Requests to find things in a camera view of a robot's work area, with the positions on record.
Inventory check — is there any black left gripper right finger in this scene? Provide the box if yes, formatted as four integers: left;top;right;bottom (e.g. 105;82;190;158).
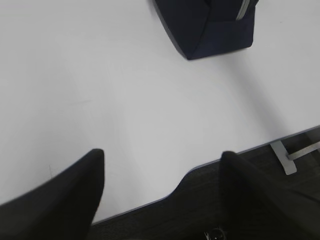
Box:
219;151;320;240

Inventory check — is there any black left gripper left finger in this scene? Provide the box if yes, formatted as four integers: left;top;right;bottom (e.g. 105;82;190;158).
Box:
0;148;105;240

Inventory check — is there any navy blue lunch bag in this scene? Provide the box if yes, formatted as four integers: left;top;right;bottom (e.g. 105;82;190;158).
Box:
152;0;258;60

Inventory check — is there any black caster wheel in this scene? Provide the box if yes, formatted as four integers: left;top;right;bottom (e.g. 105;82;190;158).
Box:
203;226;227;240

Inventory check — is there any grey metal table leg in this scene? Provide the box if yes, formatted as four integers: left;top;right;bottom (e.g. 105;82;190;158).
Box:
269;126;320;176

